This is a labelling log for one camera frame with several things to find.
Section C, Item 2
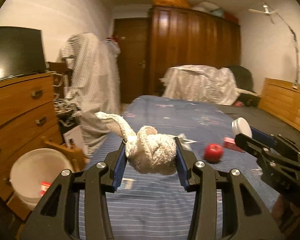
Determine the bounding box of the black flat television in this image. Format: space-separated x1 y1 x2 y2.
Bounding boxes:
0 26 46 80

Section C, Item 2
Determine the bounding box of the white ceiling fan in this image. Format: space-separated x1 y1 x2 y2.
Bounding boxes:
248 2 277 24

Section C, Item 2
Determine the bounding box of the orange bag on wardrobe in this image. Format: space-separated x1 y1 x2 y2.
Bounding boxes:
152 0 191 9

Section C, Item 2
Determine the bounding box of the white cardboard box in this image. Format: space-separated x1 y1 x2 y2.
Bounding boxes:
63 126 86 153

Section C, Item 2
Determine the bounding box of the black garment pile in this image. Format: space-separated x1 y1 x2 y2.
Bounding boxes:
228 66 258 96

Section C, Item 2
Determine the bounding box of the wooden chest of drawers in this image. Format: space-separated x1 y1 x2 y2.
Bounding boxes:
0 72 64 221

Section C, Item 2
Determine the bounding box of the dark wooden wardrobe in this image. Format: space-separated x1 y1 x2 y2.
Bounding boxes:
145 6 241 95

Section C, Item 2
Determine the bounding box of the red rectangular carton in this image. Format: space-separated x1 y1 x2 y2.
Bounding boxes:
223 137 244 152

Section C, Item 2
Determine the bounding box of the wooden headboard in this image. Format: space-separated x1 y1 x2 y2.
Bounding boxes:
258 78 300 132

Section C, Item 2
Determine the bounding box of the small wooden stool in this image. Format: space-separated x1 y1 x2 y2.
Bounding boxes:
41 137 88 172

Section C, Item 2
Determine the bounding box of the red apple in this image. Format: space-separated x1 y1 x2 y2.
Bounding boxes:
204 144 224 163

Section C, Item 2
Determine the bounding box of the white plastic bucket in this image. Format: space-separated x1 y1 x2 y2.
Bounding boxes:
10 148 74 210

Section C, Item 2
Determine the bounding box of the red white cigarette box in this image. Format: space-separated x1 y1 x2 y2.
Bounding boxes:
40 181 51 196

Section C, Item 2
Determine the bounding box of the grey striped draped cloth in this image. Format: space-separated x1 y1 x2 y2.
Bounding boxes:
60 33 120 157

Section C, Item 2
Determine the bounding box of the white round jar lid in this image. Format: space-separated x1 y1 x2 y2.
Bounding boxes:
231 117 253 138

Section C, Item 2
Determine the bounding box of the dark wooden door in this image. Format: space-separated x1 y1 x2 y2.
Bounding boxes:
113 18 149 103

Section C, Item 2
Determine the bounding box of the dark grey blanket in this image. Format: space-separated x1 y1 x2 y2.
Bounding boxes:
215 105 300 150

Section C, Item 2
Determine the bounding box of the white satin draped cloth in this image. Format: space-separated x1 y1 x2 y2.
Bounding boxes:
161 64 241 106

